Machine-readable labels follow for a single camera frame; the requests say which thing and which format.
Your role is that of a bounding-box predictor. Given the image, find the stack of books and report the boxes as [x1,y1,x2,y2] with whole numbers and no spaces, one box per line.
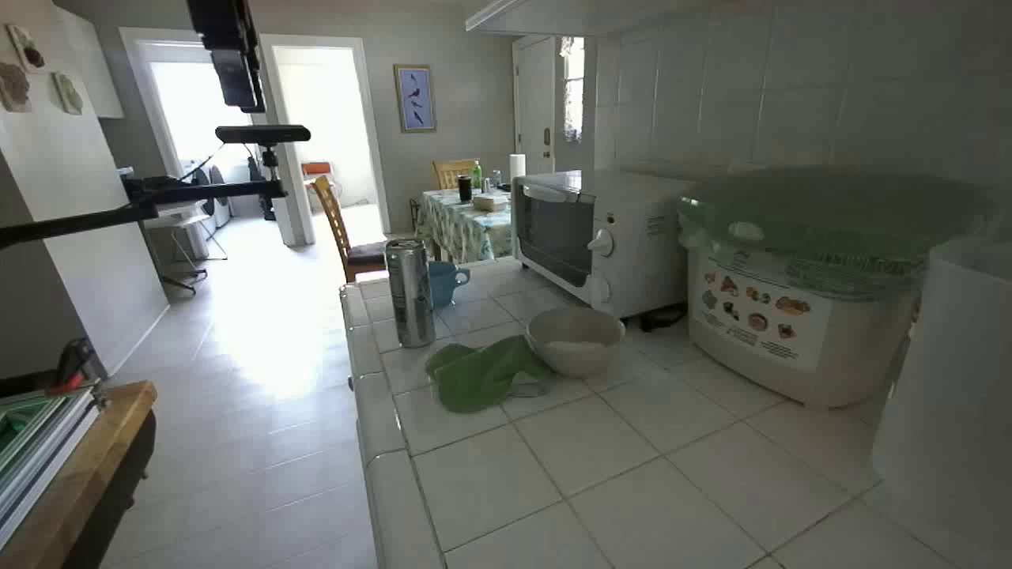
[0,382,108,554]

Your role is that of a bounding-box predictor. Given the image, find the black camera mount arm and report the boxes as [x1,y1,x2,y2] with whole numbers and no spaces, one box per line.
[0,171,289,252]

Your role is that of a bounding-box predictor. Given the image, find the fridge magnet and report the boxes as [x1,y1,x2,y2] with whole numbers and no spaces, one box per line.
[3,23,46,71]
[46,69,86,118]
[0,61,33,112]

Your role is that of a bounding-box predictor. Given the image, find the light wooden chair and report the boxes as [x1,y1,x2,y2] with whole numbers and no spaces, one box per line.
[430,154,485,191]

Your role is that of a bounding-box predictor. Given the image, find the wooden side table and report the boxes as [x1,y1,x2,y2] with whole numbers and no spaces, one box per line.
[0,378,162,569]

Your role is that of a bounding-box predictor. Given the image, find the red and black tool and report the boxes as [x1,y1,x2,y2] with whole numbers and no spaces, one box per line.
[46,334,97,396]

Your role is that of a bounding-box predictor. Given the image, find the green microfibre cloth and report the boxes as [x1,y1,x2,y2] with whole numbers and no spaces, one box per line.
[422,331,562,416]

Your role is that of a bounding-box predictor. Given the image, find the wooden slat chair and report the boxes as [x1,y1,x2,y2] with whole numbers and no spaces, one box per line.
[306,173,391,283]

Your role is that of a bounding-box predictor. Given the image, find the plain white appliance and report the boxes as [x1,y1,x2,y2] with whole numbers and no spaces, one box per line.
[870,233,1012,569]

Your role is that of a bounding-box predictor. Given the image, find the white ceramic bowl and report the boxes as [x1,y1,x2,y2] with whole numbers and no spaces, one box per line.
[522,304,628,378]

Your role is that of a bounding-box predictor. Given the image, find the blue mug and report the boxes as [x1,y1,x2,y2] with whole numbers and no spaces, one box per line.
[422,260,473,310]

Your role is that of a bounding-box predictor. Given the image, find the table with floral cloth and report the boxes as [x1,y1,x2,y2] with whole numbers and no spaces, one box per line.
[410,186,519,269]

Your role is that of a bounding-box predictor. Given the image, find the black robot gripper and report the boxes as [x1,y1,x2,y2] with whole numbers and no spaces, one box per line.
[183,0,267,118]

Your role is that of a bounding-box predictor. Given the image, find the stainless steel canister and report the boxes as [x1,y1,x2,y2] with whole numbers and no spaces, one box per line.
[382,238,438,350]

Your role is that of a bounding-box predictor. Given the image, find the black bar camera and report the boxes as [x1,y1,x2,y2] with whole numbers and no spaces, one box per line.
[211,122,317,147]

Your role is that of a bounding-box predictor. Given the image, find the white refrigerator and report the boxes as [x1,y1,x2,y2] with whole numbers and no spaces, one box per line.
[0,0,169,384]

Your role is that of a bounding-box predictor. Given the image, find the white appliance with food stickers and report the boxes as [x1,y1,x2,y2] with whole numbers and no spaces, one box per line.
[682,238,917,412]

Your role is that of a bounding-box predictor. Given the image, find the green glass lid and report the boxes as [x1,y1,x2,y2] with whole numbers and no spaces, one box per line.
[677,163,997,304]

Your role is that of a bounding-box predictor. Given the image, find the white door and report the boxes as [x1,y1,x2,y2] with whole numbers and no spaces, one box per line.
[510,34,562,177]

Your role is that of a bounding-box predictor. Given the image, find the framed bird picture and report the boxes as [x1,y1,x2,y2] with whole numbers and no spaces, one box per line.
[391,61,438,134]

